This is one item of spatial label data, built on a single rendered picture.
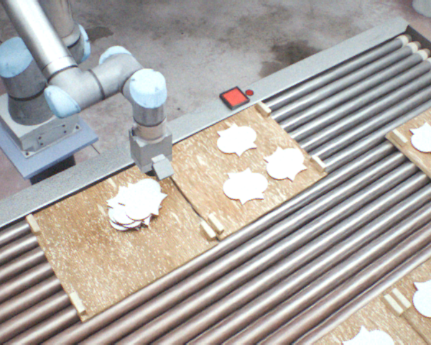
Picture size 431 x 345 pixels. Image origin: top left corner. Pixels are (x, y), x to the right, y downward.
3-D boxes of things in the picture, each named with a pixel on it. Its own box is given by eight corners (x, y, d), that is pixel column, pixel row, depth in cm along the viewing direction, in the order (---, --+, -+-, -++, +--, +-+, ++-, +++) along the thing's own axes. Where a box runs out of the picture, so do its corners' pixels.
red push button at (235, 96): (222, 98, 183) (222, 95, 182) (235, 90, 185) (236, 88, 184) (232, 108, 180) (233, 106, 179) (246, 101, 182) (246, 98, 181)
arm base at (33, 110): (2, 103, 168) (-9, 80, 160) (47, 85, 173) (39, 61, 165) (20, 133, 160) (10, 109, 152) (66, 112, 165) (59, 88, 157)
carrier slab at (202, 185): (153, 158, 165) (153, 155, 163) (256, 106, 181) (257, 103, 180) (220, 241, 149) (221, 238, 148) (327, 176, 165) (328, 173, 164)
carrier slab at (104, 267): (26, 221, 149) (25, 218, 148) (153, 160, 164) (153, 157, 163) (82, 323, 133) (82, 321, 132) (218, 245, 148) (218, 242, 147)
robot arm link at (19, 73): (-2, 81, 159) (-17, 44, 149) (39, 64, 164) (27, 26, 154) (14, 104, 153) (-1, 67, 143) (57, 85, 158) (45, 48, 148)
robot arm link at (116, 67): (81, 57, 117) (106, 86, 113) (125, 37, 122) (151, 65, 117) (86, 82, 124) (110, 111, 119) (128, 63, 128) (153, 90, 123)
